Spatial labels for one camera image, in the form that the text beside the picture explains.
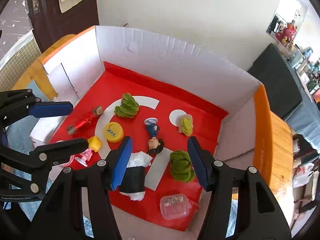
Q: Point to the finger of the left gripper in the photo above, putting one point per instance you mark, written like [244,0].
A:
[45,152]
[18,104]

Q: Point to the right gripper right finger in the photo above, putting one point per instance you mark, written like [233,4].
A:
[259,215]

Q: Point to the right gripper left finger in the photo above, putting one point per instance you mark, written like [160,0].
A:
[60,214]

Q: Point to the yellow bottle cap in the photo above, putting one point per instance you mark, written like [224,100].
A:
[113,132]

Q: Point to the blue sailor figurine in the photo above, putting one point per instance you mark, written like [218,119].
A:
[155,144]

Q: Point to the small yellow-green plush toy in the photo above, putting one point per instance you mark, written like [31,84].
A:
[185,125]

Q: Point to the light blue towel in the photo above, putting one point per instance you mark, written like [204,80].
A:
[19,140]

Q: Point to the pink yellow small figurine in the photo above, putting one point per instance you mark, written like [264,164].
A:
[94,145]

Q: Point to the red foil cracker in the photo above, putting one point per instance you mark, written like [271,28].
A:
[85,120]

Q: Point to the black white wrapped roll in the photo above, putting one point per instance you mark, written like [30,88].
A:
[133,182]

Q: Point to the clear pink plastic box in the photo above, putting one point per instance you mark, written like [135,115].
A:
[175,206]

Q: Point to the dark green knitted toy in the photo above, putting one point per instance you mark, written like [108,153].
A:
[181,167]

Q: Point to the orange white cardboard box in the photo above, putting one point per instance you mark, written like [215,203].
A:
[167,77]

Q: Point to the blue-covered side table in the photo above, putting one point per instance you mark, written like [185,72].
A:
[286,95]

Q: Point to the wall mirror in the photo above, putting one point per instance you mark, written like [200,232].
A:
[289,14]

